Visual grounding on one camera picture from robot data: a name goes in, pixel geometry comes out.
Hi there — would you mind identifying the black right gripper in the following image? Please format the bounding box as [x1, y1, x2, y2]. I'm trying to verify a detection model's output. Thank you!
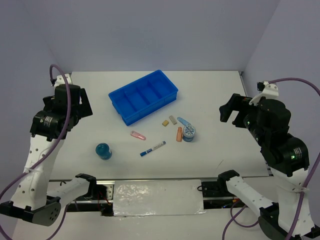
[218, 90, 267, 142]

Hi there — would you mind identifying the blue slime jar printed lid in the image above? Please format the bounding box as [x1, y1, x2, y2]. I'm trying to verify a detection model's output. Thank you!
[182, 124, 196, 142]

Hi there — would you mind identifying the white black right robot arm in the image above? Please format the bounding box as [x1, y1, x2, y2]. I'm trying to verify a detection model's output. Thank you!
[197, 93, 320, 240]

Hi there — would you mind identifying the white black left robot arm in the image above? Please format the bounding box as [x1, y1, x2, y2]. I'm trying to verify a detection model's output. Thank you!
[0, 84, 98, 226]

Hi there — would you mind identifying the pink translucent case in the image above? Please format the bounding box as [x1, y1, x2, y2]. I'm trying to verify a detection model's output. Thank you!
[130, 131, 146, 141]

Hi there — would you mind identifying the blue plastic compartment tray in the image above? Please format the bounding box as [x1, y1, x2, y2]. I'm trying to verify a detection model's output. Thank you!
[108, 70, 178, 126]

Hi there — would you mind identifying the blue translucent case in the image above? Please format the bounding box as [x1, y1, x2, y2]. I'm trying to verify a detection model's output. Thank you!
[177, 117, 191, 126]

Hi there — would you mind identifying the grey eraser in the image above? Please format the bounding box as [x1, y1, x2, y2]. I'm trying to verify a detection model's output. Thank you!
[169, 115, 177, 125]

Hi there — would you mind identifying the orange translucent case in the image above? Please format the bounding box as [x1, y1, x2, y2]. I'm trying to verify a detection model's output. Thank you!
[176, 126, 183, 142]

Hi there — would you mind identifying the yellow eraser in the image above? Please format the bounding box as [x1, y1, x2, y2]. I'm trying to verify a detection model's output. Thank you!
[162, 120, 169, 127]

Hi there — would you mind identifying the blue white marker pen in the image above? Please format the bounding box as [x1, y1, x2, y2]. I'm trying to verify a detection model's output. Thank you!
[140, 141, 166, 157]

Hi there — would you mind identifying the white foil covered panel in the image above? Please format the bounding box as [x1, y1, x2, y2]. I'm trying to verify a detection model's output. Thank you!
[113, 179, 205, 217]

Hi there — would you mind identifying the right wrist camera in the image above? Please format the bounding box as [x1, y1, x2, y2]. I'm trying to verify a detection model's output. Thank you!
[249, 81, 279, 106]

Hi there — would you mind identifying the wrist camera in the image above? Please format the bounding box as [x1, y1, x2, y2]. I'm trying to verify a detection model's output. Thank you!
[52, 73, 73, 88]
[249, 81, 279, 106]

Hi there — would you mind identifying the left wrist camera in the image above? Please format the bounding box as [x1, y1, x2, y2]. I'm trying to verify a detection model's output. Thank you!
[52, 73, 73, 88]

